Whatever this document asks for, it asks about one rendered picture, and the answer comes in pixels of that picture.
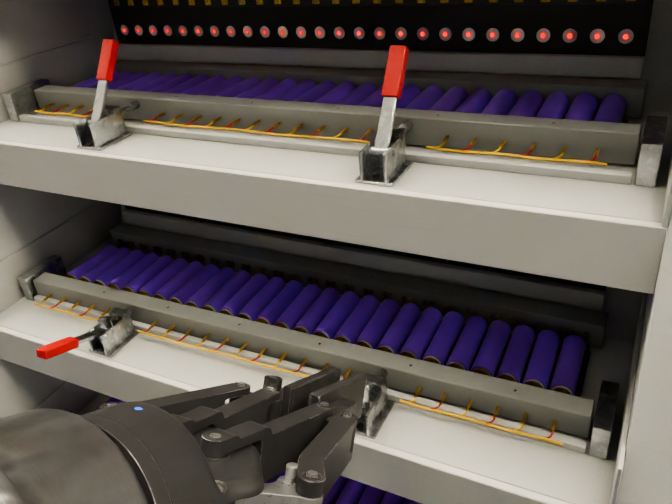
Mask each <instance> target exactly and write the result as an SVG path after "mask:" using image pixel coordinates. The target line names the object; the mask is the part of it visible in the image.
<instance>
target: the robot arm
mask: <svg viewBox="0 0 672 504"><path fill-rule="evenodd" d="M340 374H341V369H338V368H334V367H330V368H327V369H325V370H322V371H320V372H317V373H315V374H312V375H310V376H308V377H305V378H303V379H300V380H298V381H295V382H293V383H290V384H288V385H285V386H284V387H283V388H282V381H283V379H282V378H281V377H279V376H274V375H266V376H265V377H264V383H263V388H261V389H259V390H257V391H255V392H250V388H251V386H250V385H249V384H247V383H245V382H242V381H239V382H235V383H230V384H225V385H220V386H215V387H210V388H205V389H200V390H195V391H190V392H185V393H180V394H175V395H170V396H165V397H160V398H155V399H150V400H145V401H135V402H118V403H115V402H109V403H105V404H102V405H100V407H99V410H96V411H93V412H90V413H86V414H83V415H77V414H74V413H70V412H67V411H63V410H60V409H48V408H42V409H33V410H29V411H25V412H21V413H18V414H14V415H10V416H6V417H3V418H0V504H322V502H323V500H324V499H325V497H326V496H327V494H328V493H329V491H330V490H331V488H332V487H333V486H334V484H335V483H336V481H337V480H338V478H339V477H340V475H341V474H342V472H343V471H344V469H345V468H346V466H347V465H348V463H349V462H350V460H351V459H352V453H353V446H354V440H355V433H356V426H357V419H358V418H360V417H361V412H362V405H363V398H364V391H365V384H366V376H365V375H361V374H354V375H352V376H350V377H347V378H345V379H343V380H340ZM227 399H229V403H227V404H225V401H226V400H227ZM284 471H285V475H283V476H280V477H279V478H278V479H277V481H275V482H272V483H266V482H267V481H268V480H269V479H271V478H273V477H275V476H277V475H278V474H280V473H282V472H284Z"/></svg>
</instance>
